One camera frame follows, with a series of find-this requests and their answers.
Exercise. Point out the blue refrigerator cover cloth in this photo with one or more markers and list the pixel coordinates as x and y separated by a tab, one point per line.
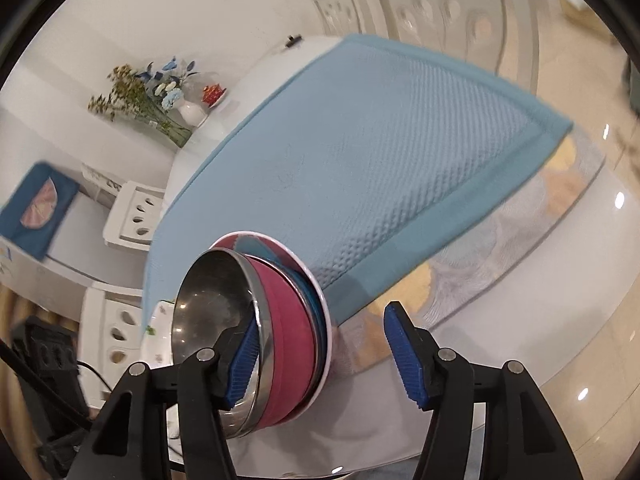
20	220

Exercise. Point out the red teacup with saucer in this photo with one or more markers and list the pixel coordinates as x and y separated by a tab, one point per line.
214	94

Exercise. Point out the white vase with blue flowers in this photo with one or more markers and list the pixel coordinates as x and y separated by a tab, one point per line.
190	112

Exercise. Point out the white refrigerator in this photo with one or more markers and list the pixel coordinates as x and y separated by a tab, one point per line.
65	250

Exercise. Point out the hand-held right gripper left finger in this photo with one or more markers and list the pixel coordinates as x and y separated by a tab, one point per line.
242	360

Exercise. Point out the glass vase with dried flowers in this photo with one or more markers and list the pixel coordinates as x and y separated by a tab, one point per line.
177	135

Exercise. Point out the magenta steel bowl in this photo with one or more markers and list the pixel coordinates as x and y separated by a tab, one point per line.
290	350

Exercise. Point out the pink cartoon bowl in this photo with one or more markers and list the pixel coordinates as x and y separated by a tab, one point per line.
327	340

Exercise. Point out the white storage rack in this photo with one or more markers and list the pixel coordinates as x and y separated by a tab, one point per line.
100	180

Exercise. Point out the beige ribbed curtain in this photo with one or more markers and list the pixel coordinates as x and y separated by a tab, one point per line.
10	310

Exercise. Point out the square floral plate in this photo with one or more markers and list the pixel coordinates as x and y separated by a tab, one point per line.
160	320

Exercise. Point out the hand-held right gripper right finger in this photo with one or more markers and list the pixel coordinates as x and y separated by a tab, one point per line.
405	360

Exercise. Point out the light blue table mat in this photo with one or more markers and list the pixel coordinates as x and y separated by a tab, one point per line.
350	160

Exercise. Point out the small dark lid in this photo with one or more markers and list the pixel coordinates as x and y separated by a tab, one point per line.
292	41

